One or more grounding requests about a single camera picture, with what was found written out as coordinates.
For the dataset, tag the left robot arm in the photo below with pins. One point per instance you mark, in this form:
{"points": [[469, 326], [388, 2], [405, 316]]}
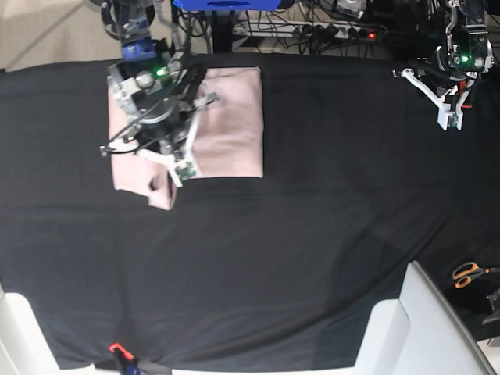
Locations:
{"points": [[455, 22]]}

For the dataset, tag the blue plastic box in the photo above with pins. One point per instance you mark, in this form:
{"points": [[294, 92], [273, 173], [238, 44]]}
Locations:
{"points": [[227, 5]]}

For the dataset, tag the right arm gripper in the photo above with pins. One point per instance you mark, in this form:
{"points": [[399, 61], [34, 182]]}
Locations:
{"points": [[156, 96]]}

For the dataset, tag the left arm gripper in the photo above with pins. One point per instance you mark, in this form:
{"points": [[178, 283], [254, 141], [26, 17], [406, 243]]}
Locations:
{"points": [[452, 74]]}

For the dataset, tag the pink T-shirt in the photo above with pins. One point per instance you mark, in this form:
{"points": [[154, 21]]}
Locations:
{"points": [[228, 143]]}

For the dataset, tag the black table cloth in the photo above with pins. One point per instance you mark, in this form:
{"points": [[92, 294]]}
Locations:
{"points": [[271, 274]]}

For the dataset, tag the white power strip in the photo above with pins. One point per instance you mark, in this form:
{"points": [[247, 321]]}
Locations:
{"points": [[287, 29]]}

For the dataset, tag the orange black clamp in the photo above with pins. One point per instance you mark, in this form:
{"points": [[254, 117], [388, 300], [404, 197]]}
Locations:
{"points": [[122, 358]]}

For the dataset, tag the orange handled scissors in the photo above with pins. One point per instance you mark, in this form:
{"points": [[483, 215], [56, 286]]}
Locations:
{"points": [[465, 274]]}

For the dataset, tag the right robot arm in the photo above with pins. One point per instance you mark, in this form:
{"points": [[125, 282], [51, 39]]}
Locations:
{"points": [[144, 33]]}

